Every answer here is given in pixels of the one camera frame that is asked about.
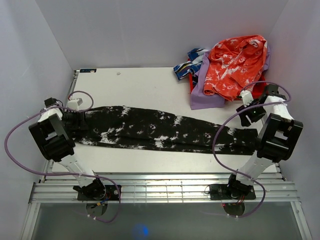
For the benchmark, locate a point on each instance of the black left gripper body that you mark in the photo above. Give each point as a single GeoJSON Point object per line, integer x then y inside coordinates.
{"type": "Point", "coordinates": [71, 120]}

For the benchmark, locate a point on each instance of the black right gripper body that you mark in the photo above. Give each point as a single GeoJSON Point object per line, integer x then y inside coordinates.
{"type": "Point", "coordinates": [253, 115]}

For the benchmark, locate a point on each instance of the black white tie-dye trousers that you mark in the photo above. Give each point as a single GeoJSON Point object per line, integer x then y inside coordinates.
{"type": "Point", "coordinates": [148, 129]}

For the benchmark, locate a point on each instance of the orange white tie-dye garment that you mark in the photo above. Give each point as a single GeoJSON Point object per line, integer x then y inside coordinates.
{"type": "Point", "coordinates": [233, 64]}

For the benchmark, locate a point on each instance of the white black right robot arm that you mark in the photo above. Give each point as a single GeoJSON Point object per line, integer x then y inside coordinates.
{"type": "Point", "coordinates": [275, 142]}

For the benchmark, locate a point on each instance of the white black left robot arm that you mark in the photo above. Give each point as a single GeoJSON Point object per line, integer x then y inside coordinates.
{"type": "Point", "coordinates": [54, 135]}

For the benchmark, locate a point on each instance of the red plastic bin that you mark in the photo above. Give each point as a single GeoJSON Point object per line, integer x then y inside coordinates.
{"type": "Point", "coordinates": [260, 87]}

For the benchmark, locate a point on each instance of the blue label sticker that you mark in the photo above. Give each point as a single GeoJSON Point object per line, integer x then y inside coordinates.
{"type": "Point", "coordinates": [88, 70]}

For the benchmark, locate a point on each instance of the lilac purple garment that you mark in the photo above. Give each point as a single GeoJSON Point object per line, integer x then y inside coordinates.
{"type": "Point", "coordinates": [202, 75]}

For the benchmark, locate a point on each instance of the blue white patterned garment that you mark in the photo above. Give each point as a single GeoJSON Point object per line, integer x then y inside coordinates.
{"type": "Point", "coordinates": [192, 65]}

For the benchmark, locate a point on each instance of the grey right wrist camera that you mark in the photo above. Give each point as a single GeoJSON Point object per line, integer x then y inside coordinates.
{"type": "Point", "coordinates": [246, 97]}

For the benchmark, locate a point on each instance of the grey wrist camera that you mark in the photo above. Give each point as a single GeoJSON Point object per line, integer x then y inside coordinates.
{"type": "Point", "coordinates": [74, 103]}
{"type": "Point", "coordinates": [246, 97]}

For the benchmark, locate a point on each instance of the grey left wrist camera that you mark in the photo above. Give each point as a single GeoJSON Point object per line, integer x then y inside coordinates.
{"type": "Point", "coordinates": [74, 103]}

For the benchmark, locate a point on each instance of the aluminium table frame rails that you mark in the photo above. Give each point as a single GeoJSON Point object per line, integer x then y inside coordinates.
{"type": "Point", "coordinates": [151, 176]}

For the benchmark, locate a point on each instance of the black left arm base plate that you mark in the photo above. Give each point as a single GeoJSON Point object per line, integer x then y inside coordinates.
{"type": "Point", "coordinates": [97, 201]}

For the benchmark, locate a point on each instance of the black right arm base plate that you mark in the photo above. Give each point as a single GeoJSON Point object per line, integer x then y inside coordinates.
{"type": "Point", "coordinates": [233, 198]}

